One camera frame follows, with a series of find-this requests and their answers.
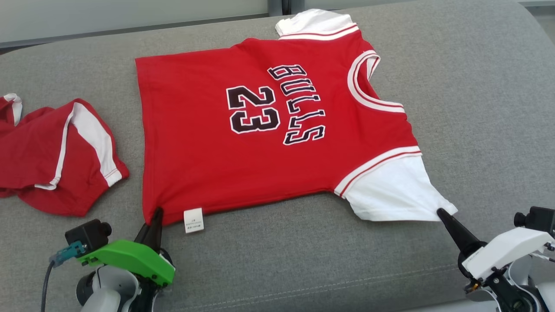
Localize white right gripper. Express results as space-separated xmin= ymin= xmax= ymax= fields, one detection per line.
xmin=437 ymin=209 xmax=555 ymax=280

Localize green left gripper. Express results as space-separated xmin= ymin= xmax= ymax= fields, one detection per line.
xmin=77 ymin=207 xmax=176 ymax=287

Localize red Bulls 23 jersey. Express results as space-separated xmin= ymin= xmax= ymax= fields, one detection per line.
xmin=135 ymin=9 xmax=458 ymax=234

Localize red shorts with white stripe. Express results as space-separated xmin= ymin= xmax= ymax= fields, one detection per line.
xmin=0 ymin=93 xmax=130 ymax=217

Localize grey fabric sofa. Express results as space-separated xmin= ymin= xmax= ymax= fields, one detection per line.
xmin=0 ymin=0 xmax=555 ymax=312

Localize black left cable teal plug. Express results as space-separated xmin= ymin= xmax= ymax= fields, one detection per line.
xmin=41 ymin=242 xmax=87 ymax=312

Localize grey wall partition post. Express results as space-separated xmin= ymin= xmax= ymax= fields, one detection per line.
xmin=268 ymin=0 xmax=292 ymax=17

